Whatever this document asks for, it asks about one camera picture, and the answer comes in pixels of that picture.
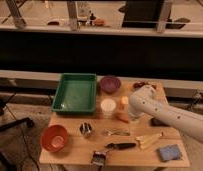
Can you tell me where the green plastic tray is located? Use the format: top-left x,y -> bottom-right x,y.
51,73 -> 97,115

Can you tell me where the wooden table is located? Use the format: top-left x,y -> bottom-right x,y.
38,76 -> 191,169

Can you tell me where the black handled spatula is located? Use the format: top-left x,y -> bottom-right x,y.
91,143 -> 136,166

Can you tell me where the bunch of red grapes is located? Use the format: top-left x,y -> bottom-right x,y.
133,81 -> 157,90

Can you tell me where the orange cup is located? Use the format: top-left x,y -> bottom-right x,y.
120,96 -> 128,108

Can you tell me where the metal fork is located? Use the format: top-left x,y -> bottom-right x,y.
102,131 -> 130,136

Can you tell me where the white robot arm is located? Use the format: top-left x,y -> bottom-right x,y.
128,85 -> 203,144

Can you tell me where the small metal cup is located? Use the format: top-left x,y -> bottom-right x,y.
79,123 -> 92,138

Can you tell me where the small black block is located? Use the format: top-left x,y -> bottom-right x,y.
151,118 -> 168,127

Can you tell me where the purple bowl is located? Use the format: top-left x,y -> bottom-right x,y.
99,75 -> 121,94

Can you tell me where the yellow banana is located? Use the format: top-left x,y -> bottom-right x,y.
135,133 -> 163,149

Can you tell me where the orange bowl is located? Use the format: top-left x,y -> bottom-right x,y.
40,125 -> 68,153

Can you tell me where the blue sponge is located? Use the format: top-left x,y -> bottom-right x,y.
157,144 -> 182,162

